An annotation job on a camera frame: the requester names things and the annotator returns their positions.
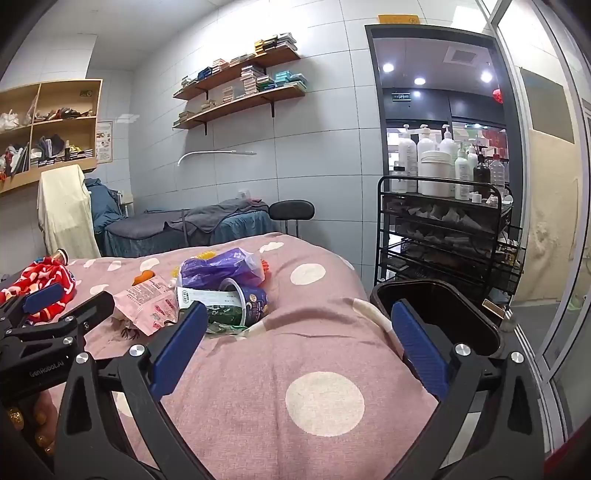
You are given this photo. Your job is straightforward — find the blue massage bed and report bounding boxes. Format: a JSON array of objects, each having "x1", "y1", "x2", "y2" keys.
[{"x1": 99, "y1": 198, "x2": 275, "y2": 259}]

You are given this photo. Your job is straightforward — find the person's left hand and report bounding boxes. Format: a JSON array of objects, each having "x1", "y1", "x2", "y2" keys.
[{"x1": 4, "y1": 392, "x2": 62, "y2": 456}]

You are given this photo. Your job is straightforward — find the black trash bin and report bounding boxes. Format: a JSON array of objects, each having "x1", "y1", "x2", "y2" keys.
[{"x1": 369, "y1": 278, "x2": 504, "y2": 370}]

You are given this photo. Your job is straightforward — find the black wire cart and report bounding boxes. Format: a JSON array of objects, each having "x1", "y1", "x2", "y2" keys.
[{"x1": 376, "y1": 175, "x2": 525, "y2": 305}]

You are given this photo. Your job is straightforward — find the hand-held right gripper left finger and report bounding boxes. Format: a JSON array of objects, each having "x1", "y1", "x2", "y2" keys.
[{"x1": 48, "y1": 301, "x2": 209, "y2": 480}]

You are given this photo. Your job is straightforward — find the pink polka-dot blanket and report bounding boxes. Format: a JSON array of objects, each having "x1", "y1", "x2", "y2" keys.
[{"x1": 46, "y1": 233, "x2": 439, "y2": 480}]

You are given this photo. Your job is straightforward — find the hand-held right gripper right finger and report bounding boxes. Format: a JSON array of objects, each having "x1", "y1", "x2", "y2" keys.
[{"x1": 390, "y1": 298, "x2": 564, "y2": 480}]

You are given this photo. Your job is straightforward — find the purple plastic bag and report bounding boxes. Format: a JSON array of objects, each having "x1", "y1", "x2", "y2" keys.
[{"x1": 179, "y1": 248, "x2": 267, "y2": 289}]

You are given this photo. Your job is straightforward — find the wooden cubby shelf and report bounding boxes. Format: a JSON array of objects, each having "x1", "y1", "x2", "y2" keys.
[{"x1": 0, "y1": 78, "x2": 103, "y2": 197}]

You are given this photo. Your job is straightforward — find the cream draped cloth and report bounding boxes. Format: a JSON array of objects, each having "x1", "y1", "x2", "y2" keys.
[{"x1": 38, "y1": 165, "x2": 102, "y2": 260}]

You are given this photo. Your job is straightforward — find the glass door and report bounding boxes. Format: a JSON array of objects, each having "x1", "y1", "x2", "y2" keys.
[{"x1": 475, "y1": 0, "x2": 591, "y2": 416}]

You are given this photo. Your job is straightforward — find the purple paper bowl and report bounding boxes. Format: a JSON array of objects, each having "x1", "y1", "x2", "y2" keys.
[{"x1": 217, "y1": 278, "x2": 269, "y2": 328}]

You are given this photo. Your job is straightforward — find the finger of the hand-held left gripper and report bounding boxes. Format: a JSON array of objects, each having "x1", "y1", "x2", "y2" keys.
[
  {"x1": 59, "y1": 291, "x2": 116, "y2": 343},
  {"x1": 0, "y1": 282, "x2": 66, "y2": 334}
]

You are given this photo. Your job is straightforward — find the wall shelves with boxes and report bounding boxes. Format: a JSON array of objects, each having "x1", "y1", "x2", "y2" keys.
[{"x1": 173, "y1": 31, "x2": 309, "y2": 127}]

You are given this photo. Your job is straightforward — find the wall poster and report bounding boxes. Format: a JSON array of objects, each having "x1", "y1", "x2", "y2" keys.
[{"x1": 96, "y1": 121, "x2": 114, "y2": 164}]

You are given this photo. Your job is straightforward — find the blue duvet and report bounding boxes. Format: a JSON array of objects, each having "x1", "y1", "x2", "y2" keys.
[{"x1": 84, "y1": 178, "x2": 134, "y2": 241}]

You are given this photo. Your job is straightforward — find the red patterned cloth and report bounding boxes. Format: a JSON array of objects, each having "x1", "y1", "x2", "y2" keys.
[{"x1": 0, "y1": 257, "x2": 78, "y2": 321}]

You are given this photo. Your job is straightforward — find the group of lotion bottles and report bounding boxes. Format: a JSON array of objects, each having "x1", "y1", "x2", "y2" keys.
[{"x1": 392, "y1": 124, "x2": 513, "y2": 204}]

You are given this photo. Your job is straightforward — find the white green-label packet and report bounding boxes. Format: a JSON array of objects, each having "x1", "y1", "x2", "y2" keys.
[{"x1": 175, "y1": 286, "x2": 245, "y2": 311}]

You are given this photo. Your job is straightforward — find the pink snack packet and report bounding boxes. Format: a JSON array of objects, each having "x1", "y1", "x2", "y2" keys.
[{"x1": 112, "y1": 276, "x2": 181, "y2": 337}]

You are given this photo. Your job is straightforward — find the black stool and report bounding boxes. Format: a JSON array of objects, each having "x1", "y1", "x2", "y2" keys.
[{"x1": 269, "y1": 199, "x2": 315, "y2": 237}]

